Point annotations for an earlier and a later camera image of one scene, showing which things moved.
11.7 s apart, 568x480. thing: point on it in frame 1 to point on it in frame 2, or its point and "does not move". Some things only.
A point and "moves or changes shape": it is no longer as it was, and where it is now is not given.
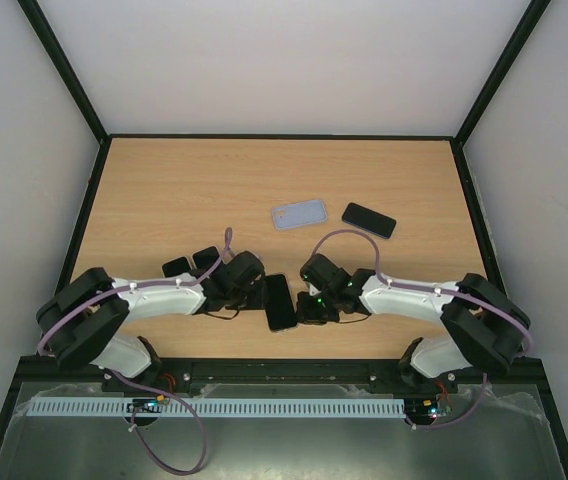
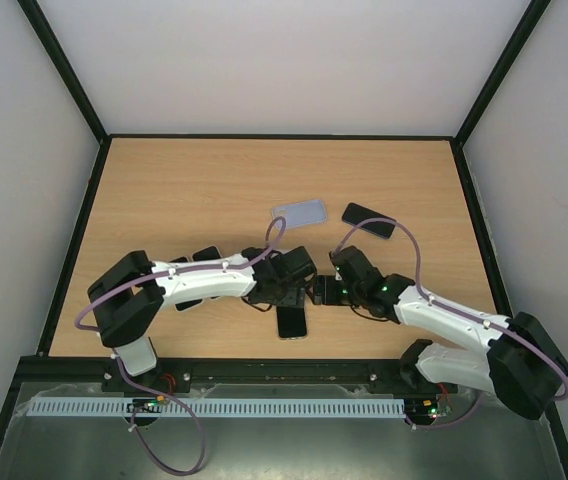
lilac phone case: x=299 y=214 does not move
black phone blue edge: x=369 y=220 does not move
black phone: x=205 y=258 does not move
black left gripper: x=259 y=300 to x=295 y=297
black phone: x=279 y=305 moves or changes shape
